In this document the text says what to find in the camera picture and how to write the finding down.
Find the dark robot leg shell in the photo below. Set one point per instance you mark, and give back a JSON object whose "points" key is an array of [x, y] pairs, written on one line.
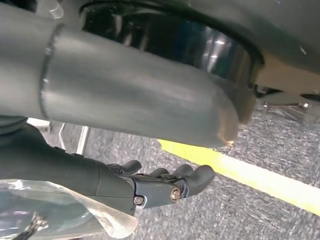
{"points": [[275, 26]]}

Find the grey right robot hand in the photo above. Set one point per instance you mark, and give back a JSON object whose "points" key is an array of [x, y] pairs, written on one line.
{"points": [[124, 96]]}

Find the robot foot with beige sole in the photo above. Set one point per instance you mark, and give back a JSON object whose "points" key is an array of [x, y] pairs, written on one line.
{"points": [[287, 106]]}

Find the clear plastic film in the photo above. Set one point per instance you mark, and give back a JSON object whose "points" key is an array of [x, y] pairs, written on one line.
{"points": [[75, 217]]}

